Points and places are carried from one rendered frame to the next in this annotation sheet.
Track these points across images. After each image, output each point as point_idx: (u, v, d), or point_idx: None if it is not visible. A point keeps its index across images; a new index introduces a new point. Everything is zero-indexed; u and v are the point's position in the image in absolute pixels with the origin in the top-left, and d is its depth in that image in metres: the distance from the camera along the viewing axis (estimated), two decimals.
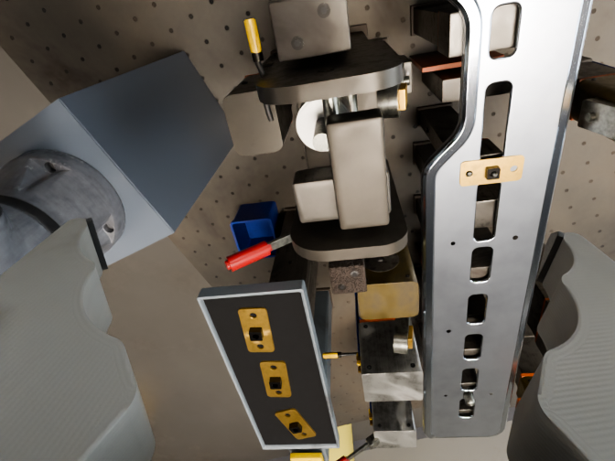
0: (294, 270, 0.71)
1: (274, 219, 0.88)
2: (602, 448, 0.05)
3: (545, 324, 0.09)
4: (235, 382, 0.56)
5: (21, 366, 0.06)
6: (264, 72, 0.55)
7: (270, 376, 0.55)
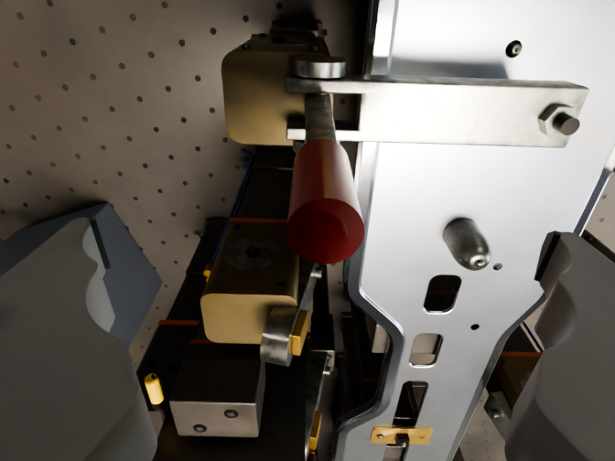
0: None
1: None
2: (599, 447, 0.05)
3: (543, 323, 0.09)
4: None
5: (24, 365, 0.06)
6: (184, 303, 0.51)
7: None
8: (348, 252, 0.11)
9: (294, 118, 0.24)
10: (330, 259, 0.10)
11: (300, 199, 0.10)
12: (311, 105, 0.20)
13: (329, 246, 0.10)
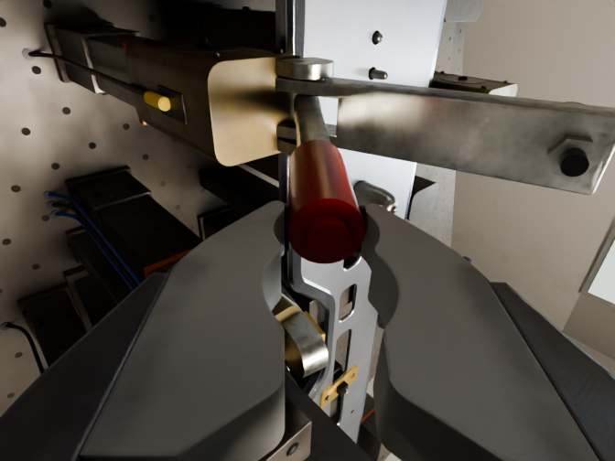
0: None
1: None
2: (448, 404, 0.06)
3: (373, 294, 0.09)
4: None
5: (207, 316, 0.07)
6: None
7: None
8: (349, 251, 0.11)
9: None
10: (332, 258, 0.10)
11: (301, 200, 0.10)
12: (301, 107, 0.20)
13: (330, 246, 0.10)
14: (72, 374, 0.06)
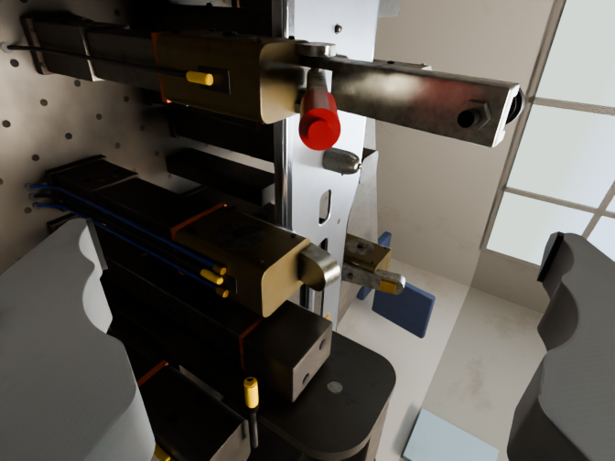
0: None
1: None
2: (602, 448, 0.05)
3: (545, 324, 0.09)
4: None
5: (21, 366, 0.06)
6: None
7: None
8: (332, 143, 0.19)
9: None
10: (322, 144, 0.19)
11: (306, 111, 0.19)
12: (311, 75, 0.28)
13: (321, 134, 0.18)
14: None
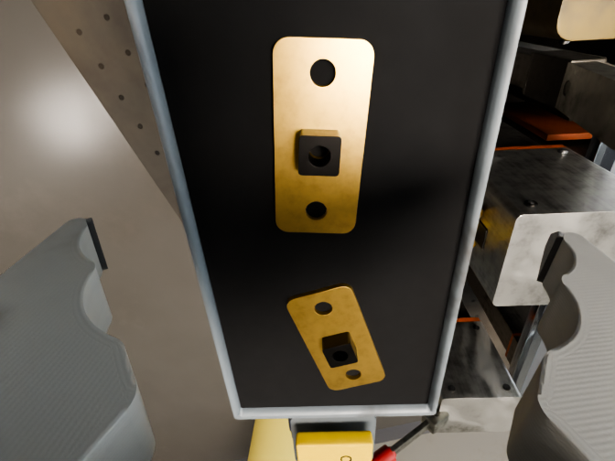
0: None
1: None
2: (602, 448, 0.05)
3: (545, 324, 0.09)
4: (169, 150, 0.15)
5: (21, 366, 0.06)
6: None
7: (304, 126, 0.15)
8: None
9: None
10: None
11: None
12: None
13: None
14: None
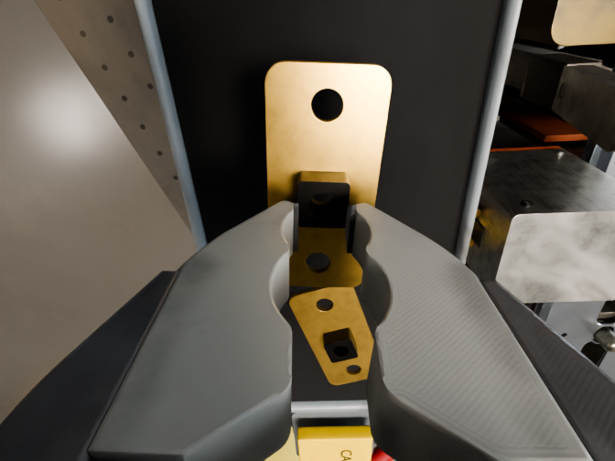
0: None
1: None
2: (441, 403, 0.06)
3: (365, 294, 0.09)
4: (178, 152, 0.16)
5: (215, 316, 0.07)
6: None
7: (304, 167, 0.12)
8: None
9: None
10: None
11: None
12: None
13: None
14: (82, 370, 0.06)
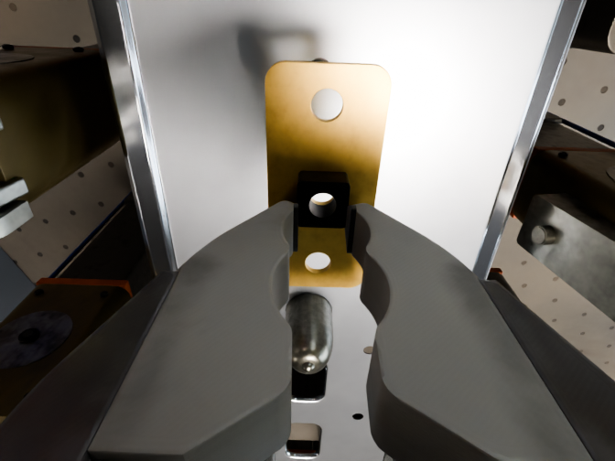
0: None
1: None
2: (441, 403, 0.06)
3: (365, 294, 0.09)
4: None
5: (215, 316, 0.07)
6: None
7: (304, 167, 0.12)
8: None
9: (12, 179, 0.16)
10: None
11: None
12: None
13: None
14: (82, 370, 0.06)
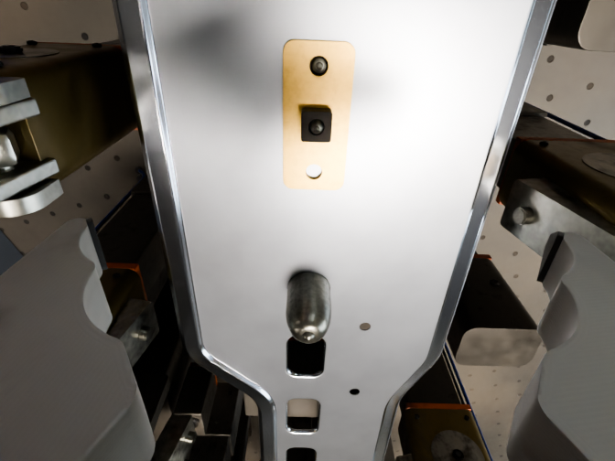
0: None
1: None
2: (602, 448, 0.05)
3: (545, 324, 0.09)
4: None
5: (21, 366, 0.06)
6: None
7: (305, 105, 0.21)
8: None
9: (46, 159, 0.18)
10: None
11: None
12: None
13: None
14: None
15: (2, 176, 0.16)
